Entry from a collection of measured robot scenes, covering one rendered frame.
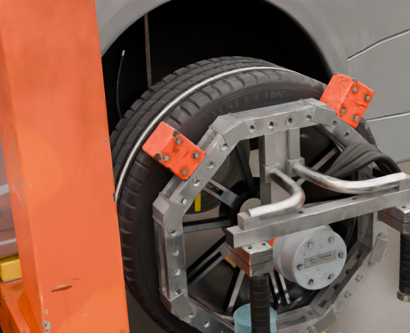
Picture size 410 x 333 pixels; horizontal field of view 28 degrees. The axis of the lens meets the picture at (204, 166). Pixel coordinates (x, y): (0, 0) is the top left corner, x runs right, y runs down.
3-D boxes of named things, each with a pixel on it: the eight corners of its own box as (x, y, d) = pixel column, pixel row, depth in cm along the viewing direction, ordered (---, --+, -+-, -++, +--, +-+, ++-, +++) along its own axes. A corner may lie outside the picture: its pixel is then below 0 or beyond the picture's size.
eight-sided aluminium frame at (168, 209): (370, 300, 202) (373, 84, 183) (387, 312, 196) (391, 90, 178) (164, 364, 182) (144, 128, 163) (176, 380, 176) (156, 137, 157)
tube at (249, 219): (276, 179, 173) (274, 131, 169) (327, 210, 156) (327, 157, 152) (199, 197, 166) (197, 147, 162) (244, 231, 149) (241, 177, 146)
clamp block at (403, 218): (396, 213, 172) (397, 189, 170) (424, 229, 164) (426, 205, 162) (376, 219, 170) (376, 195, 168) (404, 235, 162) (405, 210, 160)
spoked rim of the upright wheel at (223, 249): (82, 229, 192) (235, 310, 218) (115, 269, 172) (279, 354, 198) (201, 47, 191) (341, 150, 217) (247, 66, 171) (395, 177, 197)
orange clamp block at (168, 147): (192, 144, 170) (161, 119, 165) (208, 154, 163) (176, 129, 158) (171, 171, 170) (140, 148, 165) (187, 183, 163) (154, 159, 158)
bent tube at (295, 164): (356, 160, 180) (356, 113, 176) (412, 188, 163) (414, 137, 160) (285, 177, 173) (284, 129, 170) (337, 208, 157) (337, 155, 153)
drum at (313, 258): (297, 245, 188) (296, 187, 183) (350, 284, 169) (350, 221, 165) (241, 259, 182) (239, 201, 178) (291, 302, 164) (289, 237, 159)
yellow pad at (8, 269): (43, 248, 217) (41, 231, 215) (57, 269, 205) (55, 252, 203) (-9, 261, 212) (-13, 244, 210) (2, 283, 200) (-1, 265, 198)
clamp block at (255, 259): (251, 252, 159) (250, 227, 157) (274, 271, 151) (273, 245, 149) (228, 258, 157) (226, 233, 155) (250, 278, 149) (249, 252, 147)
